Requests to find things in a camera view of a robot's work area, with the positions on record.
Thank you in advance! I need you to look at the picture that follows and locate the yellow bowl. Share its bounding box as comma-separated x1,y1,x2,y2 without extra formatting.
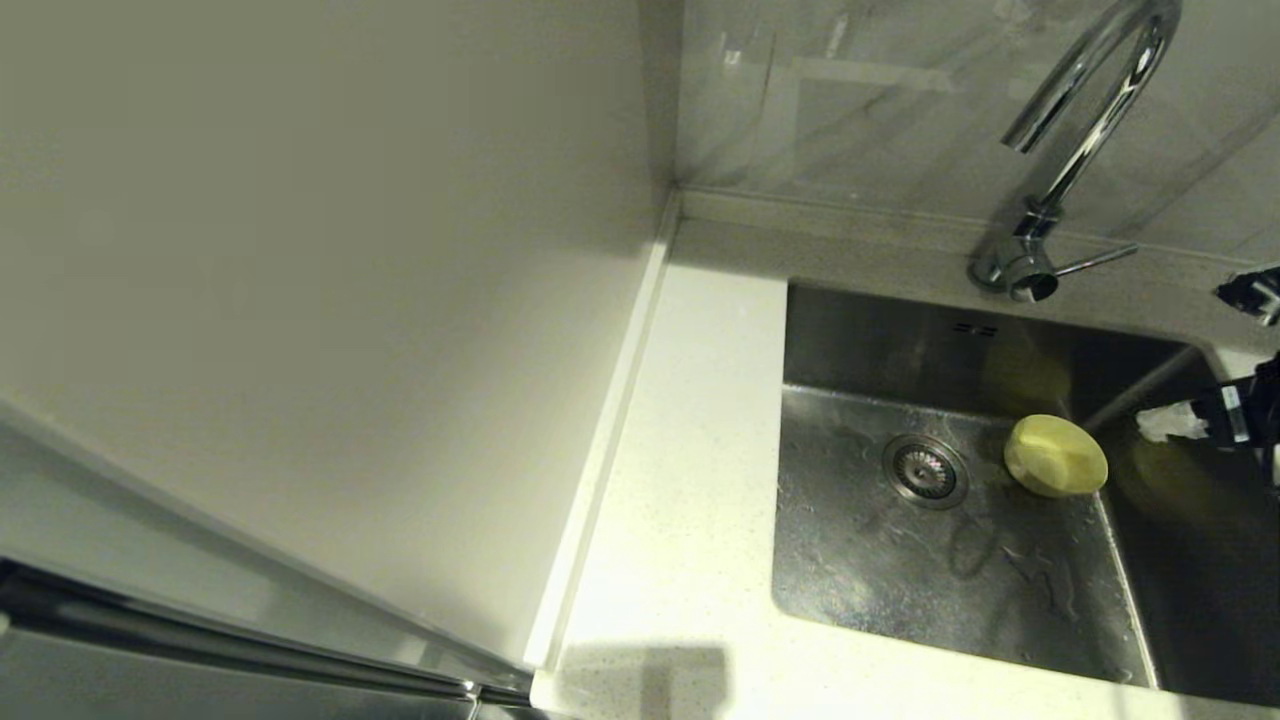
1003,414,1109,499

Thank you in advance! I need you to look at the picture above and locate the round metal sink drain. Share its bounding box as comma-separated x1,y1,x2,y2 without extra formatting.
882,434,969,511

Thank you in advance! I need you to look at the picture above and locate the stainless steel sink basin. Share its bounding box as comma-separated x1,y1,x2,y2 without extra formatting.
770,280,1280,706

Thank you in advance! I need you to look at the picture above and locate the chrome gooseneck faucet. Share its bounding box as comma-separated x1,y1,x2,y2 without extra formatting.
968,0,1184,304

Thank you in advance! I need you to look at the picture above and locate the tall white cabinet side panel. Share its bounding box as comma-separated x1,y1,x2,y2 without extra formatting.
0,0,683,673

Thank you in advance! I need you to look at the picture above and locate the stainless steel appliance door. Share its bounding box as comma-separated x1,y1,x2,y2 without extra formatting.
0,560,536,720

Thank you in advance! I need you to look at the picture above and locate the long metal appliance handle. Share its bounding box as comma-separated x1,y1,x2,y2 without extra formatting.
0,565,531,706

